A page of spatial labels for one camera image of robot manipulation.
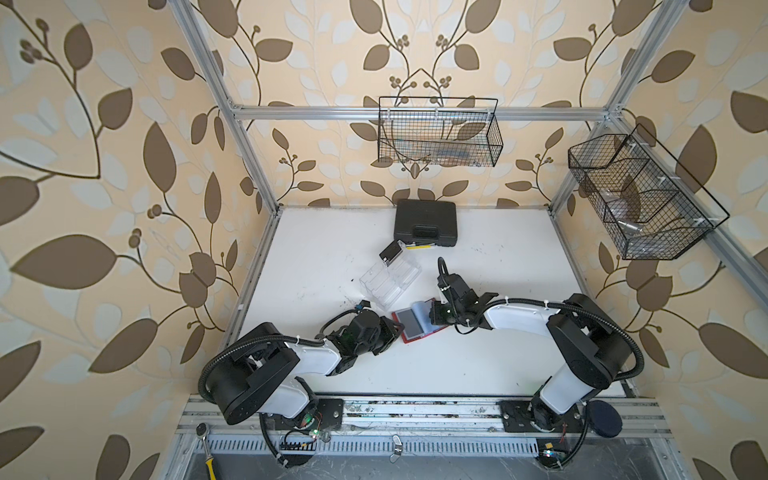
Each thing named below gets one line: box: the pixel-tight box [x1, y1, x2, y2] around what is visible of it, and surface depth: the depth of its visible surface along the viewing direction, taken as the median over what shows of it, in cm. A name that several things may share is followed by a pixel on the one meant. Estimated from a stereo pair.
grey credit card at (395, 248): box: [378, 239, 406, 267], surface depth 98 cm
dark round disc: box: [587, 400, 623, 438], surface depth 74 cm
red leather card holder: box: [391, 297, 448, 344], surface depth 91 cm
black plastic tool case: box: [394, 199, 458, 247], surface depth 114 cm
